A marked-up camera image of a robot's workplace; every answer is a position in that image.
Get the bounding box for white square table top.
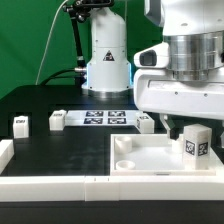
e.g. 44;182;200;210
110;134;224;177

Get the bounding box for black camera stand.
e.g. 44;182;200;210
62;0;116;86

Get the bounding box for white U-shaped fence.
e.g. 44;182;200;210
0;140;224;202

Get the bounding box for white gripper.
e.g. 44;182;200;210
134;67;224;148

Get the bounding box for black cable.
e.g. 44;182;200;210
40;68;88;86

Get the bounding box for white marker sheet with tags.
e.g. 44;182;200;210
65;110;136;126

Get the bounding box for white cable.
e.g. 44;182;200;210
35;0;69;86

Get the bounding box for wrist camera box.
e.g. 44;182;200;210
134;42;169;69

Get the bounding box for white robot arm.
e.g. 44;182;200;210
133;0;224;139

